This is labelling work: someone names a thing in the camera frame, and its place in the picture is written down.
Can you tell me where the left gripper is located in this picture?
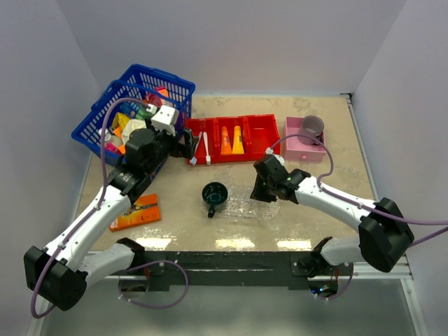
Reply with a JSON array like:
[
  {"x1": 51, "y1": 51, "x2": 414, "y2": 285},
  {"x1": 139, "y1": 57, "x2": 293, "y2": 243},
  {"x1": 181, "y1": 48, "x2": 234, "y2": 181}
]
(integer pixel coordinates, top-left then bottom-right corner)
[{"x1": 145, "y1": 116, "x2": 198, "y2": 174}]

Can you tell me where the dark green mug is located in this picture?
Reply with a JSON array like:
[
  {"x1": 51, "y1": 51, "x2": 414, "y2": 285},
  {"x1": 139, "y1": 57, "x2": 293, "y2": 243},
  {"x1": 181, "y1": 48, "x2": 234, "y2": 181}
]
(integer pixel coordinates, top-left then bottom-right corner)
[{"x1": 202, "y1": 182, "x2": 228, "y2": 218}]

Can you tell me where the clear textured acrylic holder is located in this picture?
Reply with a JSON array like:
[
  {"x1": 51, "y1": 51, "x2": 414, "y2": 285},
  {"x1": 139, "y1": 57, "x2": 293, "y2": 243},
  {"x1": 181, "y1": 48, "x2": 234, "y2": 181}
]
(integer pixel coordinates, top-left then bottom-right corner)
[{"x1": 250, "y1": 173, "x2": 277, "y2": 203}]

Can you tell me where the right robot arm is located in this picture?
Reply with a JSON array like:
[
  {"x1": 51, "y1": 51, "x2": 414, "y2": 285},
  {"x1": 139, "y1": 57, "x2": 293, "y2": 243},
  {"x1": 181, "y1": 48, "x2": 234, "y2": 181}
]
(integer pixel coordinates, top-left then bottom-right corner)
[{"x1": 251, "y1": 154, "x2": 414, "y2": 277}]

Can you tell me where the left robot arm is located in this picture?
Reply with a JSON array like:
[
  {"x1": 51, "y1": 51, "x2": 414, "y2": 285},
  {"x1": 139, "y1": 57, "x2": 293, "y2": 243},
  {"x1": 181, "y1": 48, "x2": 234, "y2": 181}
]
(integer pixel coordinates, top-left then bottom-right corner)
[{"x1": 24, "y1": 127, "x2": 195, "y2": 318}]

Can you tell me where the white toothbrush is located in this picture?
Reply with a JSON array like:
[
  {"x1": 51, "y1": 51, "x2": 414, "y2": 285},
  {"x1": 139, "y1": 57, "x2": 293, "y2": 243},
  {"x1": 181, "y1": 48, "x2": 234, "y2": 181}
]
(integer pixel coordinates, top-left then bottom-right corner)
[{"x1": 202, "y1": 131, "x2": 211, "y2": 165}]

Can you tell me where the orange toothpaste tube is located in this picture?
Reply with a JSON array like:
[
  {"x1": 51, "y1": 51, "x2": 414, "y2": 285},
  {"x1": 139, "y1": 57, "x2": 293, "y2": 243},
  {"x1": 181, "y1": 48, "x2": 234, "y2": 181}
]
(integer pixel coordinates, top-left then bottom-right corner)
[{"x1": 220, "y1": 126, "x2": 232, "y2": 155}]

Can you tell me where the clear textured oval tray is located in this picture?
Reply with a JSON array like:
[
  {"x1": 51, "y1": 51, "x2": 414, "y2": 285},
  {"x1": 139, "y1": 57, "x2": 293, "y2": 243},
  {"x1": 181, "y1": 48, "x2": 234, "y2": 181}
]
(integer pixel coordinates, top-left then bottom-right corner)
[{"x1": 214, "y1": 185, "x2": 280, "y2": 220}]

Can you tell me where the yellow toothpaste tube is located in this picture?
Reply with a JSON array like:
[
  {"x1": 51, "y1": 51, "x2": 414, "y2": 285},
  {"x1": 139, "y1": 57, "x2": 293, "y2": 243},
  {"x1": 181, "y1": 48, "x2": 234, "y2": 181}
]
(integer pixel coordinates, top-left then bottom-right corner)
[{"x1": 232, "y1": 125, "x2": 244, "y2": 155}]

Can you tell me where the red left bin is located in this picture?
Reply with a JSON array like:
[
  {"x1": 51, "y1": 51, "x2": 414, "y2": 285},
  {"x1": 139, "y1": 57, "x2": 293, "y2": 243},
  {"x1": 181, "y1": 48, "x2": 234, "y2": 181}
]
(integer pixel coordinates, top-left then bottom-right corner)
[{"x1": 186, "y1": 118, "x2": 217, "y2": 166}]

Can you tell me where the red bin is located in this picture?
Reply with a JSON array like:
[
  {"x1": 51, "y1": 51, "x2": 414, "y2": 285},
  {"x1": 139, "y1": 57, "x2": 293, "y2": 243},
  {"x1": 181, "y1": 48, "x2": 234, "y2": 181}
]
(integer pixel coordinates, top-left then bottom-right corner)
[
  {"x1": 247, "y1": 114, "x2": 280, "y2": 161},
  {"x1": 215, "y1": 116, "x2": 250, "y2": 163},
  {"x1": 186, "y1": 118, "x2": 217, "y2": 166}
]

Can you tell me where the pink drawer box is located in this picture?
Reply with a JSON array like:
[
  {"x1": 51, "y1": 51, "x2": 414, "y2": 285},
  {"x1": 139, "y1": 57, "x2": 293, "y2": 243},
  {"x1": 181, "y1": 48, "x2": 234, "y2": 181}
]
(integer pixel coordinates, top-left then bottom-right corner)
[{"x1": 283, "y1": 116, "x2": 326, "y2": 162}]

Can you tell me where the red right bin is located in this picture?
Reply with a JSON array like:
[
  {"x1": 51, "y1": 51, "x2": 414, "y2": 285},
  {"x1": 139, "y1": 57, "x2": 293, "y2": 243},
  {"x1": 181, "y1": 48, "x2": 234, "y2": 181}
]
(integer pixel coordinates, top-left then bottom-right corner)
[{"x1": 247, "y1": 114, "x2": 280, "y2": 161}]

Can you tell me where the white crumpled pouch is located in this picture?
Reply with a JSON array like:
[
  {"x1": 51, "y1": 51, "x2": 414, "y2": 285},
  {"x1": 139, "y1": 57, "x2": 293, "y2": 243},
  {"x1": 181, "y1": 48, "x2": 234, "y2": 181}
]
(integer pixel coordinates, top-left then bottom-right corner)
[{"x1": 121, "y1": 119, "x2": 146, "y2": 144}]

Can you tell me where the red middle bin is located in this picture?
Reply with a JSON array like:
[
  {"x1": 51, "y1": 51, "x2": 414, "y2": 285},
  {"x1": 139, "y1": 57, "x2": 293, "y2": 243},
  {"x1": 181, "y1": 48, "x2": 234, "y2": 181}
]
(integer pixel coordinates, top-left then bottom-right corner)
[{"x1": 215, "y1": 116, "x2": 250, "y2": 163}]

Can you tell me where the blue plastic basket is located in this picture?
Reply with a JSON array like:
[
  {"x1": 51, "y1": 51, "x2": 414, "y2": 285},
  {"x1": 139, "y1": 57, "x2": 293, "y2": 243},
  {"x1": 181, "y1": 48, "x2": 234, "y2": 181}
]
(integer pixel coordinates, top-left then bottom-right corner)
[{"x1": 71, "y1": 64, "x2": 195, "y2": 167}]

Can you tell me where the grey-purple mug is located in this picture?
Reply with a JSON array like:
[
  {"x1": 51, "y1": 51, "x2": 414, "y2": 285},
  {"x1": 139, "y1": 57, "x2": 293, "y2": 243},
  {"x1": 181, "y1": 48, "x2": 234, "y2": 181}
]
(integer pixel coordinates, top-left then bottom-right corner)
[{"x1": 298, "y1": 115, "x2": 324, "y2": 145}]

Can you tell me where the orange razor package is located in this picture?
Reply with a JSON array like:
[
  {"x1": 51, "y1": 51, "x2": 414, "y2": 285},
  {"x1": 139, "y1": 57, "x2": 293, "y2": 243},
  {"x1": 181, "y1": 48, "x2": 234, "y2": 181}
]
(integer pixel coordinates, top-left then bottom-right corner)
[{"x1": 109, "y1": 194, "x2": 161, "y2": 232}]

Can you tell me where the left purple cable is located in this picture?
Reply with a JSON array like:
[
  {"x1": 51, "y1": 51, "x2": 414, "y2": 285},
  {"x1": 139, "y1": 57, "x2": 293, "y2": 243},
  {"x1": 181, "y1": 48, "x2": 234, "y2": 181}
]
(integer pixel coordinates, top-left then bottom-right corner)
[{"x1": 30, "y1": 97, "x2": 157, "y2": 319}]

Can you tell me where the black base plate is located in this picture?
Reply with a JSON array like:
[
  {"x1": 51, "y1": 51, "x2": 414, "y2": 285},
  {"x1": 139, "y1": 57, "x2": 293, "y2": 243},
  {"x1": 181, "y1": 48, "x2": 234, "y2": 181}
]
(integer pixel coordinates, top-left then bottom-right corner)
[{"x1": 116, "y1": 251, "x2": 353, "y2": 293}]

